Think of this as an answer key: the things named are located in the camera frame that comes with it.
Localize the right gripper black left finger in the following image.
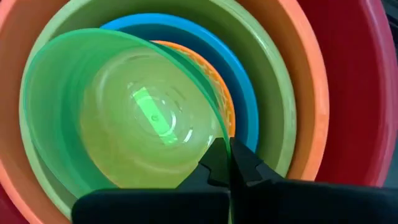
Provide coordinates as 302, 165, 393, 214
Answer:
71, 137, 231, 224

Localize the teal blue bowl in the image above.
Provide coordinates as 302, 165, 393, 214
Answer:
99, 12, 260, 154

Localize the large orange bowl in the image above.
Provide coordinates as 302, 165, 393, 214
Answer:
0, 0, 331, 224

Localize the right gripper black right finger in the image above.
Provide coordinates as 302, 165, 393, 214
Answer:
230, 138, 398, 224

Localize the small orange patterned bowl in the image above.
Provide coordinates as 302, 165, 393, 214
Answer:
151, 40, 236, 138

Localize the translucent light green bowl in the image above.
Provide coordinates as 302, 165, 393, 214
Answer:
22, 27, 233, 200

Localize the large yellow-green bowl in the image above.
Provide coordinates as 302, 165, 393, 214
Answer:
19, 0, 298, 220

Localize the large red bowl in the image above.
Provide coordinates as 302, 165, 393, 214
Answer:
0, 0, 398, 224

